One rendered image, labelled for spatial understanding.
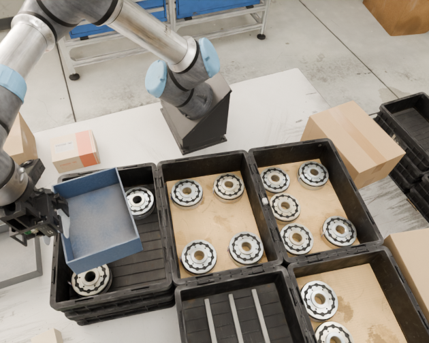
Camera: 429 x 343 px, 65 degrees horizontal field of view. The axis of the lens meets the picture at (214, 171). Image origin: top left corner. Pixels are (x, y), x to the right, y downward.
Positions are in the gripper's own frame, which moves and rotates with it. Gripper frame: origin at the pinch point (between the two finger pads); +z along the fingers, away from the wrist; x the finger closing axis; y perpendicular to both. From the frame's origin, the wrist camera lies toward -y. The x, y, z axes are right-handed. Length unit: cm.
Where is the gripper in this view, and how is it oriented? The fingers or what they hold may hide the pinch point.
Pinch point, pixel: (61, 224)
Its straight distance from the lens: 81.5
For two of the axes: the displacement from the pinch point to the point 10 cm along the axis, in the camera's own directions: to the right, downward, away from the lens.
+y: 3.6, 7.8, -5.2
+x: 9.3, -3.4, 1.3
